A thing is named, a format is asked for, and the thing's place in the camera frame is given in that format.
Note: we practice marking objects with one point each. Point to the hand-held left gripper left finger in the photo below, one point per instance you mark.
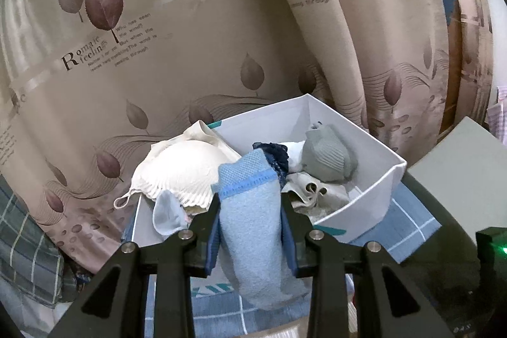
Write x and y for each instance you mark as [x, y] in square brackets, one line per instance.
[212, 243]

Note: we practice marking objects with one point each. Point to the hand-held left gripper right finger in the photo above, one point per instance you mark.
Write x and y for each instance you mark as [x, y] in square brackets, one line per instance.
[290, 247]

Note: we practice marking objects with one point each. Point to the light blue terry sock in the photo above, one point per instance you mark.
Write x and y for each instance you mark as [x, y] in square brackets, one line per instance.
[253, 235]

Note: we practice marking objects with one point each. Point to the grey floral knit sock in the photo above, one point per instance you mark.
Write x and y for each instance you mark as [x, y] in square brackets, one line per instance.
[168, 213]

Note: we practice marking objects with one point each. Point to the beige socks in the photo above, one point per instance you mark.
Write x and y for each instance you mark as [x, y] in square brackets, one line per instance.
[313, 192]

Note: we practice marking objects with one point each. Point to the cream padded bra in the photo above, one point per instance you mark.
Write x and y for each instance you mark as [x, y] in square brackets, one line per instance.
[178, 171]

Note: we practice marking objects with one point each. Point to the white cardboard box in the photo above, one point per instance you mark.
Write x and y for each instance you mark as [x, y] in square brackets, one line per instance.
[356, 203]

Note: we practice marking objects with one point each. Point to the white socks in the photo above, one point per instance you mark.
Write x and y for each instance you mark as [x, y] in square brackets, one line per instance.
[294, 158]

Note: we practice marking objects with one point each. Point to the navy lace underwear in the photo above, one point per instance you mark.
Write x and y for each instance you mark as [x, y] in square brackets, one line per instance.
[277, 158]

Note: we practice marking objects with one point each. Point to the grey ribbed sock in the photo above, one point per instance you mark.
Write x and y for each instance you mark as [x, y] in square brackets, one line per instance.
[328, 158]

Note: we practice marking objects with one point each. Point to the white box lid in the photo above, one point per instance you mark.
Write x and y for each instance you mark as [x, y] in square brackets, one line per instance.
[459, 179]

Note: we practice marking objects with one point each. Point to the blue grid pattern cloth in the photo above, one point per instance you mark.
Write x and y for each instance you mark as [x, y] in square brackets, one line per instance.
[396, 221]

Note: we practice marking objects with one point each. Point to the pink checked storage box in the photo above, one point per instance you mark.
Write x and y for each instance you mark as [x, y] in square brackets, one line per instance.
[498, 116]

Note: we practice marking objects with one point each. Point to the brown cardboard box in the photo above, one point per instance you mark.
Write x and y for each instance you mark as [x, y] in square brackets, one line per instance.
[453, 84]

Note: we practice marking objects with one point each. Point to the plaid bedding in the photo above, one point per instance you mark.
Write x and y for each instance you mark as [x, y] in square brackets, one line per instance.
[27, 243]

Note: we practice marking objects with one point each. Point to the beige leaf print curtain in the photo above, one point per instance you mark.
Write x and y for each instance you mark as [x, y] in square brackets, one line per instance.
[158, 64]
[376, 45]

